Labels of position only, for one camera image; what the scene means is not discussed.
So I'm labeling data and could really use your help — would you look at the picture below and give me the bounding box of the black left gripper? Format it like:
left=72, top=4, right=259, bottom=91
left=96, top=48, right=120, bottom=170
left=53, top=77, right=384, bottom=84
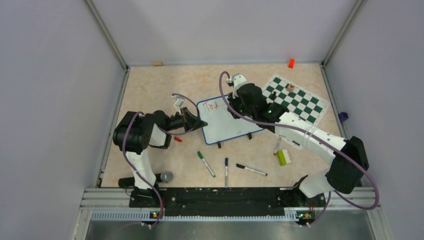
left=164, top=107, right=208, bottom=133

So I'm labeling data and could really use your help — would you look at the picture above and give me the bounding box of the red marker cap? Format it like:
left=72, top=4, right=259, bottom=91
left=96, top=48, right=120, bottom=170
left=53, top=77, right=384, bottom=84
left=174, top=136, right=183, bottom=143

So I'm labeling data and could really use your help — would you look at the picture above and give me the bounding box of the blue framed whiteboard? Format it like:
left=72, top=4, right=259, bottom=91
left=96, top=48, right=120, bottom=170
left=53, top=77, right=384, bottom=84
left=197, top=96, right=263, bottom=145

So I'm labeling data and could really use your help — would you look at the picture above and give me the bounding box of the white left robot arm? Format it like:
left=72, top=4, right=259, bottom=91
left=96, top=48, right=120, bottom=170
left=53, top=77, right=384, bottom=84
left=112, top=107, right=208, bottom=207

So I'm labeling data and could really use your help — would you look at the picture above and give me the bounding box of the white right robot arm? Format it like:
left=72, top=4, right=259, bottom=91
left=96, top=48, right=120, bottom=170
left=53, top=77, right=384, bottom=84
left=224, top=80, right=368, bottom=206

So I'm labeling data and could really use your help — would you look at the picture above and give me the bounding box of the green whiteboard marker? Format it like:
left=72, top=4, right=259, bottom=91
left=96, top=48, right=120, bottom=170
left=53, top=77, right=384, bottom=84
left=197, top=151, right=216, bottom=178

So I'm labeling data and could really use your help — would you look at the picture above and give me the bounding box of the purple whiteboard marker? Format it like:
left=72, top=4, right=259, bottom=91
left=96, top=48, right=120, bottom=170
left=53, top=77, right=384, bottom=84
left=273, top=135, right=282, bottom=156

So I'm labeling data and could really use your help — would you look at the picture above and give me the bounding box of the blue whiteboard marker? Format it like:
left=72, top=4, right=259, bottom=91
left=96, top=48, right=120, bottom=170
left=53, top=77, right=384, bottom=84
left=224, top=157, right=229, bottom=188

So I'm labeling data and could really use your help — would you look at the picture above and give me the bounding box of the black whiteboard marker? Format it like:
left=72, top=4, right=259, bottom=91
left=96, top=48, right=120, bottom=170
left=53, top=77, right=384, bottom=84
left=236, top=163, right=268, bottom=176

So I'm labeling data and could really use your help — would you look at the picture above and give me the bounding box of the wooden chess piece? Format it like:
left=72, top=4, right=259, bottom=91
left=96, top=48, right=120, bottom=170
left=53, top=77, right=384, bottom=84
left=286, top=84, right=296, bottom=93

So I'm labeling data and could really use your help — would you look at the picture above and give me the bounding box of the green white chess mat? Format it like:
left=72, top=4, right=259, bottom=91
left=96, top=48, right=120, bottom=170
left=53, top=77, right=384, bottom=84
left=261, top=73, right=331, bottom=151

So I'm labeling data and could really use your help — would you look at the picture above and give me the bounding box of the orange block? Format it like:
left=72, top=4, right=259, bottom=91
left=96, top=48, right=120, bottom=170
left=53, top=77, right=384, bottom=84
left=288, top=58, right=296, bottom=69

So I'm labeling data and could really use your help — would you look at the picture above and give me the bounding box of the black microphone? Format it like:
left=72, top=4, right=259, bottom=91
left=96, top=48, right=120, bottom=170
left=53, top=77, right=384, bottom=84
left=118, top=171, right=174, bottom=189

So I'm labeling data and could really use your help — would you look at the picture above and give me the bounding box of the green white toy brick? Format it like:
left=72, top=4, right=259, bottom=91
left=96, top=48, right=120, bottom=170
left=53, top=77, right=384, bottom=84
left=276, top=149, right=292, bottom=166

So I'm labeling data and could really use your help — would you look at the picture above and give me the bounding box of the wooden cork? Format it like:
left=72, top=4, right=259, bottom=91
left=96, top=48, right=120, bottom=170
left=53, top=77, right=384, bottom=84
left=152, top=61, right=163, bottom=67

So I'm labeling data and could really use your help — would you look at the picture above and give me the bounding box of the purple object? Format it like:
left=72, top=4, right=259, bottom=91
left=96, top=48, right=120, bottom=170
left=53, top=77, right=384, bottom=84
left=338, top=112, right=349, bottom=123

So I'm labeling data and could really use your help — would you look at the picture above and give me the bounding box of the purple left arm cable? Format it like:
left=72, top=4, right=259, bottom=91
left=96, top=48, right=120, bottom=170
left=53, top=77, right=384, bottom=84
left=120, top=93, right=200, bottom=229

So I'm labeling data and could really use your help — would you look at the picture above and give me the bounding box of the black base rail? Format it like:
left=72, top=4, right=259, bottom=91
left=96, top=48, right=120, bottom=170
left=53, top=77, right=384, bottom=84
left=129, top=187, right=326, bottom=217

